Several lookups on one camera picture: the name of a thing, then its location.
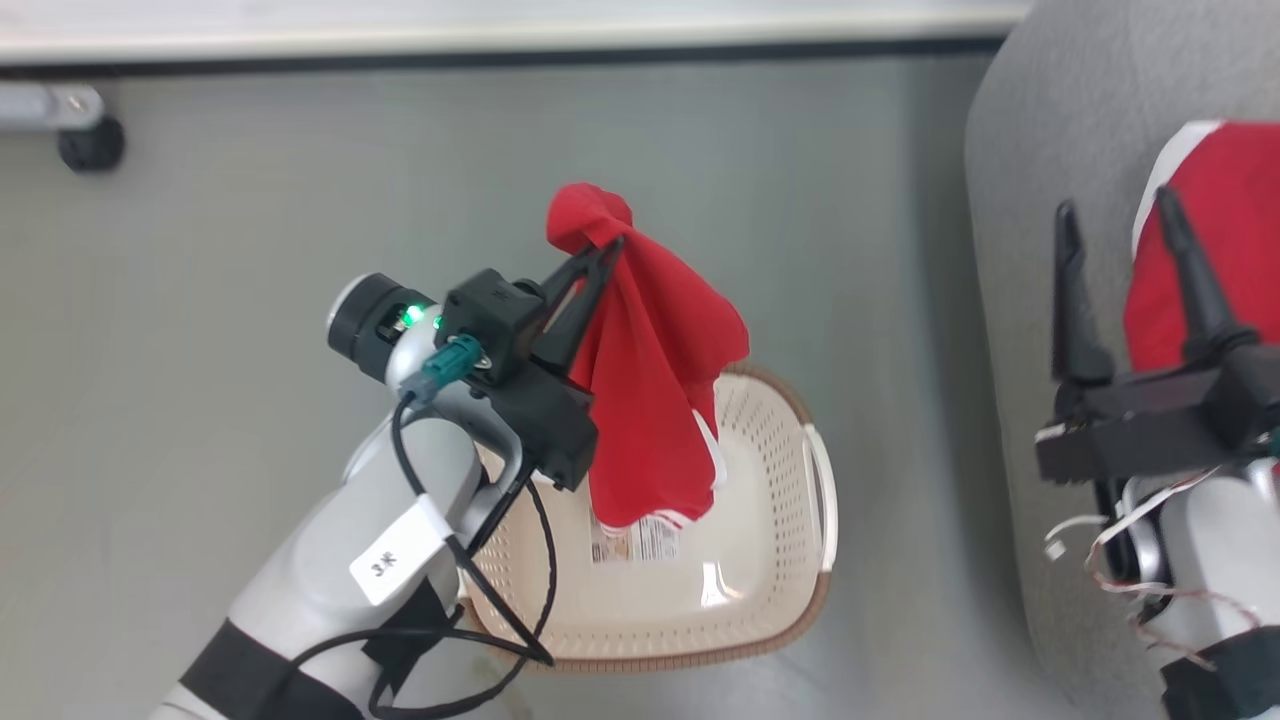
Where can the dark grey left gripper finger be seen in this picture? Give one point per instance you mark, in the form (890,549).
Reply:
(580,268)
(570,325)

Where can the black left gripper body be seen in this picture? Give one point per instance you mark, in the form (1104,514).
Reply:
(520,370)

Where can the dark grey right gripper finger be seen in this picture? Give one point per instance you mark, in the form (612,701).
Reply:
(1078,310)
(1200,290)

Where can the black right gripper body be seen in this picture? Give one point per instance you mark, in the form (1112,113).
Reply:
(1160,420)

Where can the red garment wide white band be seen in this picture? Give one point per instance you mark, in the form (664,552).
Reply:
(1225,250)

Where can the plain red cloth garment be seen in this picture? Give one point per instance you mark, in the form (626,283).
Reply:
(650,380)

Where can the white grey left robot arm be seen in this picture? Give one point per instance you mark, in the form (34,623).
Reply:
(320,570)

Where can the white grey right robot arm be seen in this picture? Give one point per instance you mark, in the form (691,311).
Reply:
(1215,560)

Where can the grey fabric sofa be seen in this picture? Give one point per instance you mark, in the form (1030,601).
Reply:
(1020,300)

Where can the printed paper basket sticker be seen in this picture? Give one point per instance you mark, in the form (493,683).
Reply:
(635,540)

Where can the cream perforated plastic laundry basket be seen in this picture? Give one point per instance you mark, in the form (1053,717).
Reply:
(760,520)

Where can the black caster wheel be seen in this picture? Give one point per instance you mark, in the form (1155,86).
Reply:
(92,145)

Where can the grey metal stand leg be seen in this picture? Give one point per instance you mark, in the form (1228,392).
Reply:
(45,105)

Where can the white and black wall baseboard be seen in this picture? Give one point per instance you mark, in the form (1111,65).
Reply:
(500,35)

